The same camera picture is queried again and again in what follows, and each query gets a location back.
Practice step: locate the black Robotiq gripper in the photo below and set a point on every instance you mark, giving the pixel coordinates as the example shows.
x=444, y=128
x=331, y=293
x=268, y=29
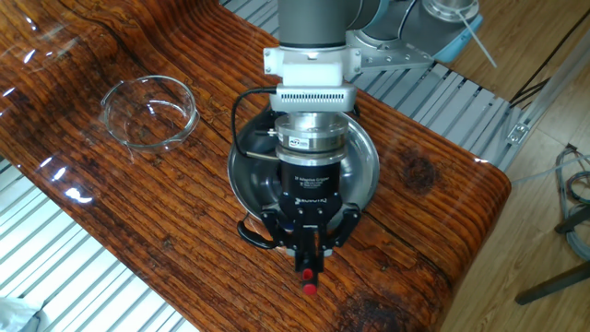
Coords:
x=311, y=189

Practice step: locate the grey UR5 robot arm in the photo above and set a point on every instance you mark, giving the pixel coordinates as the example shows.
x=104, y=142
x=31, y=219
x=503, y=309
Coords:
x=313, y=23

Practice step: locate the clear glass bowl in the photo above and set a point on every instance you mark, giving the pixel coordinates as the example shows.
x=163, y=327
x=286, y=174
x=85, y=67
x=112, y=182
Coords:
x=149, y=115

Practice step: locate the vented wrist adapter box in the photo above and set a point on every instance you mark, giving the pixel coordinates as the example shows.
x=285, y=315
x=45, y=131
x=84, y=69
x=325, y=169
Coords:
x=313, y=107

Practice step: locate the wood-grain vinyl table cover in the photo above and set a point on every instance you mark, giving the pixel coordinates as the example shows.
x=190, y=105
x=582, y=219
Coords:
x=184, y=230

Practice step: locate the translucent tube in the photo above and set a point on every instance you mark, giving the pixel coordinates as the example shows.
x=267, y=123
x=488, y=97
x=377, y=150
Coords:
x=544, y=173

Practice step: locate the dark furniture leg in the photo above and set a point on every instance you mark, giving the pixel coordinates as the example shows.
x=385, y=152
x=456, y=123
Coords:
x=553, y=283
x=574, y=221

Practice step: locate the white zip tie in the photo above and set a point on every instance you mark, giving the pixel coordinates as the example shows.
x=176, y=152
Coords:
x=475, y=38

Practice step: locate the white plastic bag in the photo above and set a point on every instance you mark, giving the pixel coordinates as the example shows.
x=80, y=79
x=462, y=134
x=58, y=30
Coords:
x=18, y=318

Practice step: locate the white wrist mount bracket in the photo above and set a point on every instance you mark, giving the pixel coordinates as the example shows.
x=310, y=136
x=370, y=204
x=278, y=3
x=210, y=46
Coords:
x=311, y=74

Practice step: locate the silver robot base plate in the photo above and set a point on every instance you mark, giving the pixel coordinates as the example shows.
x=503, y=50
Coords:
x=396, y=57

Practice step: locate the aluminium frame bar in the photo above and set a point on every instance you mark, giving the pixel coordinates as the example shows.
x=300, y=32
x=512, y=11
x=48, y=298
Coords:
x=553, y=92

